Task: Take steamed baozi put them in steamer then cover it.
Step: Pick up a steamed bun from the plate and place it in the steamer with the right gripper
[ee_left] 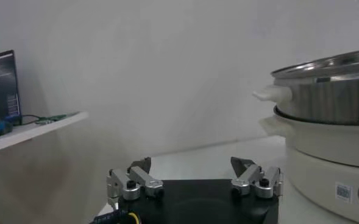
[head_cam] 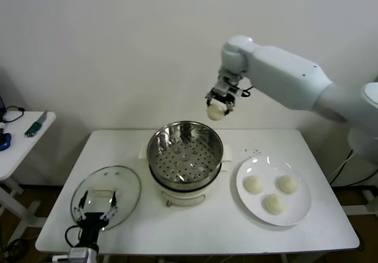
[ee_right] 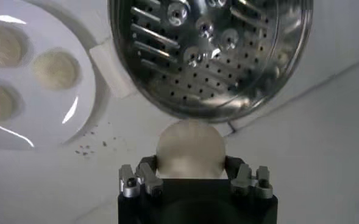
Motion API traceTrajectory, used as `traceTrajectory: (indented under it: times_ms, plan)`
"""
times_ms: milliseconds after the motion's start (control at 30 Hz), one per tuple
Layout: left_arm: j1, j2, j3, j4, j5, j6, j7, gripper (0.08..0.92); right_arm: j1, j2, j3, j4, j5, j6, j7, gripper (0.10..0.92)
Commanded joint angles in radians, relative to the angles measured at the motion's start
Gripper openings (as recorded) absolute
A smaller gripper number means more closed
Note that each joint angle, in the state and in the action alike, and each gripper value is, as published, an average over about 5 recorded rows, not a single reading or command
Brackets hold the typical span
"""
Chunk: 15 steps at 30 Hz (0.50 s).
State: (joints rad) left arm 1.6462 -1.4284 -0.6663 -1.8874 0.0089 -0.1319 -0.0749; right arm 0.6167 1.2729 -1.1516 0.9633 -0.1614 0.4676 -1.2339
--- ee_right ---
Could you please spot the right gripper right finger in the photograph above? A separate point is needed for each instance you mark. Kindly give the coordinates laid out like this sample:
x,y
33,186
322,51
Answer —
x,y
241,179

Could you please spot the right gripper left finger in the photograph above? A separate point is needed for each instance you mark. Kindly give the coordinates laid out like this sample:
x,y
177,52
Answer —
x,y
150,179

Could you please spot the white round plate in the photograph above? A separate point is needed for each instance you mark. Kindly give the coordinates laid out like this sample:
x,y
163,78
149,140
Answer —
x,y
45,115

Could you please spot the scattered brown crumbs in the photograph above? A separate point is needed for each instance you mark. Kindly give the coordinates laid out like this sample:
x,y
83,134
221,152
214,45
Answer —
x,y
86,149

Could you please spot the perforated steel steamer basket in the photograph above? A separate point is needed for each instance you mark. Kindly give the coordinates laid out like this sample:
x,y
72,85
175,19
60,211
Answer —
x,y
209,76

